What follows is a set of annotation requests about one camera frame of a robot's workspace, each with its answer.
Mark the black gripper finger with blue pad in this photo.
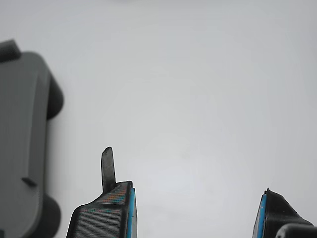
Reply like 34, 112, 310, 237
252, 187, 315, 238
65, 146, 137, 238

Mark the grey holder with black legs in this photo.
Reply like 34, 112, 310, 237
0, 39, 65, 238

